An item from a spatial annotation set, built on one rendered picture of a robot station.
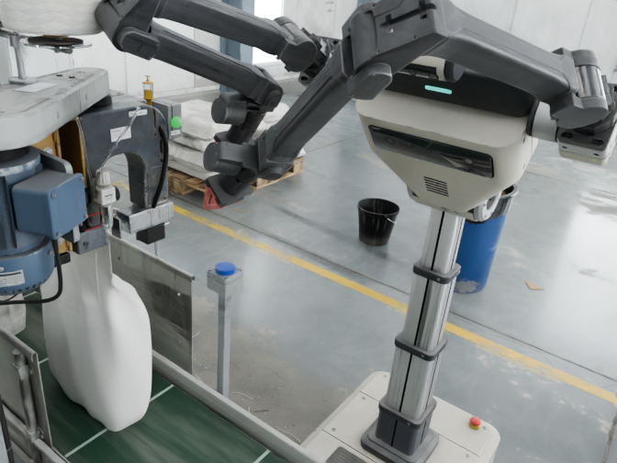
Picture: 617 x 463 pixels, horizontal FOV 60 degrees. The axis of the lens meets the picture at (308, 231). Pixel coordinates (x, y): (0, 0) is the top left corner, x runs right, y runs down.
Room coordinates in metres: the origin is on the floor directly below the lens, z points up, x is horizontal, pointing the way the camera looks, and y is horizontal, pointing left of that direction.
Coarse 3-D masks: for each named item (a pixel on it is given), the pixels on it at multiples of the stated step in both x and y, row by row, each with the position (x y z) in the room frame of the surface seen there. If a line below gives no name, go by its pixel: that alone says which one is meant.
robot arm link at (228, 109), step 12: (228, 96) 1.19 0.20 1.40; (240, 96) 1.21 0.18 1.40; (276, 96) 1.21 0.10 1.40; (216, 108) 1.20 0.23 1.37; (228, 108) 1.18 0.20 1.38; (240, 108) 1.20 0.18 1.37; (264, 108) 1.22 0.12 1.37; (216, 120) 1.19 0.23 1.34; (228, 120) 1.18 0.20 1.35; (240, 120) 1.21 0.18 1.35
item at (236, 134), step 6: (234, 126) 1.25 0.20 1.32; (240, 126) 1.24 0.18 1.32; (222, 132) 1.27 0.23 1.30; (228, 132) 1.26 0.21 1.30; (234, 132) 1.25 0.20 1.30; (240, 132) 1.24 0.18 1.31; (246, 132) 1.24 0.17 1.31; (252, 132) 1.26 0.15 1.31; (216, 138) 1.25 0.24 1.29; (222, 138) 1.25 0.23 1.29; (228, 138) 1.26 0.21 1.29; (234, 138) 1.25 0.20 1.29; (240, 138) 1.25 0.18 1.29; (246, 138) 1.25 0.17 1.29; (240, 144) 1.25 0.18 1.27
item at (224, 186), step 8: (208, 176) 1.06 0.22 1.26; (216, 176) 1.08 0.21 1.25; (224, 176) 1.07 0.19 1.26; (232, 176) 1.05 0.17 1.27; (208, 184) 1.05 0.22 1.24; (216, 184) 1.06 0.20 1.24; (224, 184) 1.06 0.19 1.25; (232, 184) 1.05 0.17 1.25; (240, 184) 1.04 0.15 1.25; (248, 184) 1.05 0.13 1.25; (216, 192) 1.04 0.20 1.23; (224, 192) 1.06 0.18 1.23; (232, 192) 1.06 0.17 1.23; (240, 192) 1.06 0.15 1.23; (248, 192) 1.10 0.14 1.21; (216, 200) 1.04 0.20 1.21; (224, 200) 1.04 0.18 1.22
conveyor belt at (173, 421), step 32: (32, 320) 1.67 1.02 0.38; (160, 384) 1.39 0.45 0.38; (64, 416) 1.21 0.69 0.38; (160, 416) 1.25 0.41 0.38; (192, 416) 1.26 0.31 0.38; (64, 448) 1.10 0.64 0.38; (96, 448) 1.11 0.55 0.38; (128, 448) 1.12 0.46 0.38; (160, 448) 1.13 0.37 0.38; (192, 448) 1.14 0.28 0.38; (224, 448) 1.15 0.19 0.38; (256, 448) 1.16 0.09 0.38
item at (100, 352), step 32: (96, 256) 1.26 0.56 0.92; (64, 288) 1.26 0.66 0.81; (96, 288) 1.23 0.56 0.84; (128, 288) 1.26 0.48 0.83; (64, 320) 1.24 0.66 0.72; (96, 320) 1.18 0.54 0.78; (128, 320) 1.20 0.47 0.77; (64, 352) 1.26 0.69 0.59; (96, 352) 1.17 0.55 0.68; (128, 352) 1.18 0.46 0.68; (64, 384) 1.27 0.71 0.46; (96, 384) 1.17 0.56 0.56; (128, 384) 1.17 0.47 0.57; (96, 416) 1.19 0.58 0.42; (128, 416) 1.17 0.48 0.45
